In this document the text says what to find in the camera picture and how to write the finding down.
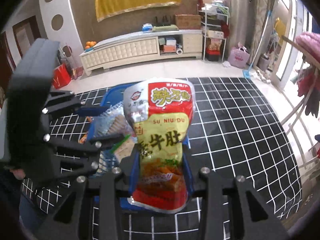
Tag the cardboard box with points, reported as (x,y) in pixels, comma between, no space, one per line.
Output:
(185,21)

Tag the blue plastic basket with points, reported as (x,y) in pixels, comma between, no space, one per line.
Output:
(107,119)

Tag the pink folded blanket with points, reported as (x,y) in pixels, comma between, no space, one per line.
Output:
(310,42)

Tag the oranges on plate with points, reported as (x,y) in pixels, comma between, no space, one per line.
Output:
(89,45)

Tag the light blue striped snack bag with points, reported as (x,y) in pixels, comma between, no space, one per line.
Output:
(112,121)

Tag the red yellow beef snack pouch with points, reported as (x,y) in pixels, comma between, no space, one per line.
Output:
(160,144)

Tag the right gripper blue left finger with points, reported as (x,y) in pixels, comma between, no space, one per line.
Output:
(134,172)

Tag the white metal shelf rack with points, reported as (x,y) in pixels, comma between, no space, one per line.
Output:
(215,29)

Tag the pink gift bag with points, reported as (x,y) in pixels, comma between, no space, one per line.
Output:
(238,57)

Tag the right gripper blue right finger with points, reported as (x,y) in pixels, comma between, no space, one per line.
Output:
(187,173)

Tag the blue tissue box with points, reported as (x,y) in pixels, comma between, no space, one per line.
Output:
(147,27)

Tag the blue handled mop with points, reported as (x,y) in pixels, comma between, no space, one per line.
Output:
(246,72)

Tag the silver standing air conditioner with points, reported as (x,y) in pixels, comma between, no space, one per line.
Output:
(239,23)

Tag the green-edged cracker pack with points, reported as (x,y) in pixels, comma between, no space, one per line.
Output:
(123,149)

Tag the red paper bag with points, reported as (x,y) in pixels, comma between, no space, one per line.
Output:
(61,77)

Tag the brown round wall disc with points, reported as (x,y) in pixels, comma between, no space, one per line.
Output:
(57,22)

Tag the white TV cabinet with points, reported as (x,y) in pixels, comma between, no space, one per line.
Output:
(142,47)

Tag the green folded towel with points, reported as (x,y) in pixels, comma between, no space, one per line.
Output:
(171,27)

